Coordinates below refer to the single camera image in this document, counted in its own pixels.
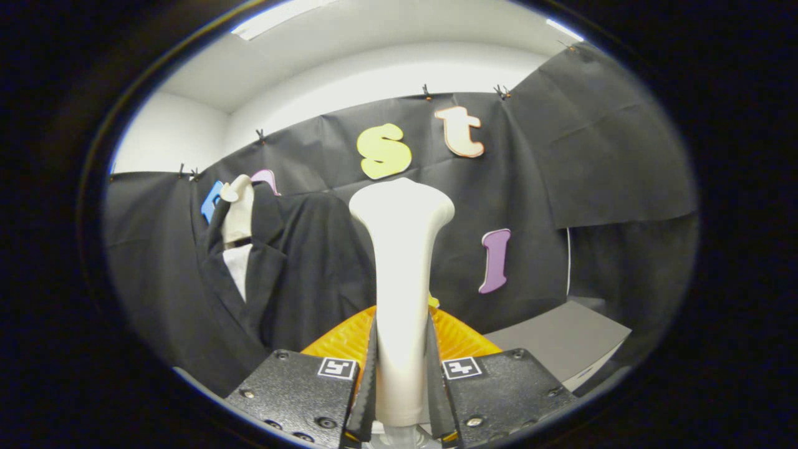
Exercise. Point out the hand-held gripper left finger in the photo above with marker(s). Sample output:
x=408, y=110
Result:
x=299, y=393

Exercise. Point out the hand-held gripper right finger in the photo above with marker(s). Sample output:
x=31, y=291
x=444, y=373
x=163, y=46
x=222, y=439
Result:
x=505, y=390

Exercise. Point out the black button jacket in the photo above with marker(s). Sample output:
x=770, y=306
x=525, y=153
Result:
x=312, y=268

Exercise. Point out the white garment steamer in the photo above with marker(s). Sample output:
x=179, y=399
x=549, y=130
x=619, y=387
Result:
x=402, y=280

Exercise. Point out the grey cabinet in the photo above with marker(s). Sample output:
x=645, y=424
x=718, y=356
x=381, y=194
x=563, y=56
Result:
x=561, y=343

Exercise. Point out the white mannequin torso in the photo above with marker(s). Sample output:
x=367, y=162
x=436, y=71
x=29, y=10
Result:
x=240, y=209

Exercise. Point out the black backdrop cloth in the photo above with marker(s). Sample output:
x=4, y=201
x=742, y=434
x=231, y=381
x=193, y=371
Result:
x=592, y=137

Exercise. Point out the long ceiling light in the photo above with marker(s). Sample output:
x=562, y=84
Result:
x=274, y=19

